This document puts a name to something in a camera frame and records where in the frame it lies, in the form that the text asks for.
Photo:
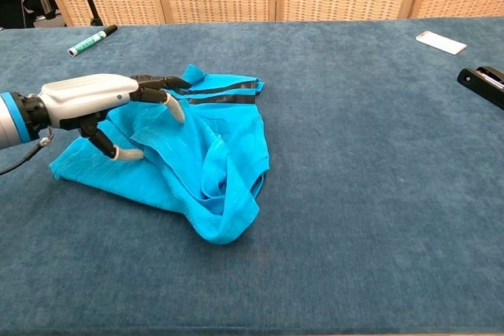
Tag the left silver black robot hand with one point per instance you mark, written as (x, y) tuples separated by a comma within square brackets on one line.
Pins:
[(86, 96)]

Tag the blue printed T-shirt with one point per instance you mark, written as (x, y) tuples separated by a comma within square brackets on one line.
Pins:
[(220, 155)]

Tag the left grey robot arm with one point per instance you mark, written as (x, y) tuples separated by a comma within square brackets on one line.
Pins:
[(12, 119)]

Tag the green white marker pen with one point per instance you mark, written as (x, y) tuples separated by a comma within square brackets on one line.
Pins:
[(90, 41)]

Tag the white rectangular card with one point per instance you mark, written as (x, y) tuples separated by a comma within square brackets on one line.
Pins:
[(441, 42)]

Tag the black stapler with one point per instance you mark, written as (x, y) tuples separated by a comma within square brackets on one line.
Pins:
[(482, 86)]

